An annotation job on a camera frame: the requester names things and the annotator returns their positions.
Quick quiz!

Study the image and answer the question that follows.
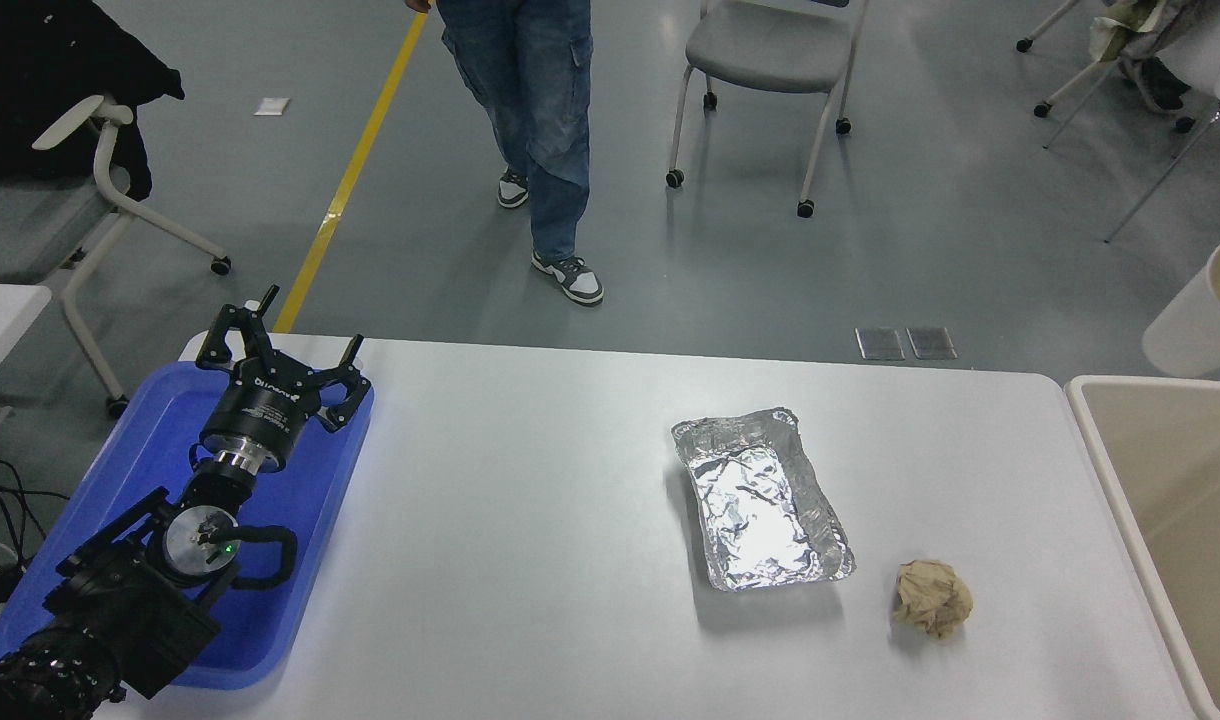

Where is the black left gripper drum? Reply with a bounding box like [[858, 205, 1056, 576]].
[[201, 371, 322, 472]]

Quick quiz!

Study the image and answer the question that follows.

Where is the white paper cup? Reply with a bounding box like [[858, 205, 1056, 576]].
[[1141, 233, 1220, 380]]

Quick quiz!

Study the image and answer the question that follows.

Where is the blue plastic tray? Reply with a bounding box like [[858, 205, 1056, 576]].
[[0, 360, 375, 693]]

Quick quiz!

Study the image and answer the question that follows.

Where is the black garment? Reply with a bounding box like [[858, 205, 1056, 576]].
[[0, 0, 186, 202]]

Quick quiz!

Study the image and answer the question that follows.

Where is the person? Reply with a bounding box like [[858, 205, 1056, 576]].
[[407, 0, 606, 308], [1088, 0, 1220, 115]]

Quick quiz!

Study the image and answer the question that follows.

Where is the silver foil tray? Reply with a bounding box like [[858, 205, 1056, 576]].
[[669, 406, 856, 593]]

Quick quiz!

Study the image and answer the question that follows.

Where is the metal floor plate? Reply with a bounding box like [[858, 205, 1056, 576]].
[[854, 326, 905, 361], [906, 325, 958, 360]]

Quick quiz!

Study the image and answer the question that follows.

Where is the grey seat chair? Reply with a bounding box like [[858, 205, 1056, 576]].
[[665, 0, 869, 218]]

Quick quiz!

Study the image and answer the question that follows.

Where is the crumpled tan paper ball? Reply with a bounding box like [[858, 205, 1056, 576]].
[[891, 559, 974, 640]]

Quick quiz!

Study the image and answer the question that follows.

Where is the white chair leg with castor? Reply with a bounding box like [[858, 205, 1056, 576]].
[[1015, 0, 1083, 53]]

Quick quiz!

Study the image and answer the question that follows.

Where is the large pale bin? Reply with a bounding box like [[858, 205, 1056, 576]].
[[1065, 375, 1220, 720]]

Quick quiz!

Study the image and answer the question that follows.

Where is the white frame office chair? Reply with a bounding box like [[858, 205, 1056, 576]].
[[0, 95, 233, 419]]

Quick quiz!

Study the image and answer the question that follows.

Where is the black cable bundle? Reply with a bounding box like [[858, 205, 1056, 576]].
[[0, 457, 71, 626]]

